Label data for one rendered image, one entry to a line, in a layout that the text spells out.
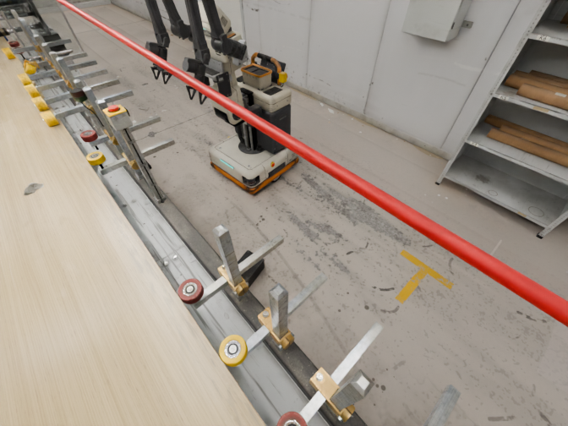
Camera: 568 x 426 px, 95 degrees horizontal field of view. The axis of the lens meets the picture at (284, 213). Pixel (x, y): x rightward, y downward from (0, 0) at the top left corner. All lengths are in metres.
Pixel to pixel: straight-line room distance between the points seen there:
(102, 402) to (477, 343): 1.93
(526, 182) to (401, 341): 1.96
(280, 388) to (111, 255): 0.79
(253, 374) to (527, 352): 1.70
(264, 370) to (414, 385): 1.02
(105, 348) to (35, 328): 0.25
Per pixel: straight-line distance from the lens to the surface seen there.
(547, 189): 3.22
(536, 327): 2.42
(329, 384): 0.92
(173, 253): 1.43
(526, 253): 2.77
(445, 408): 1.00
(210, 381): 0.87
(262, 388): 1.13
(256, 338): 0.95
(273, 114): 2.23
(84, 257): 1.23
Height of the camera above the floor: 1.74
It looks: 49 degrees down
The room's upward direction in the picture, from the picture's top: straight up
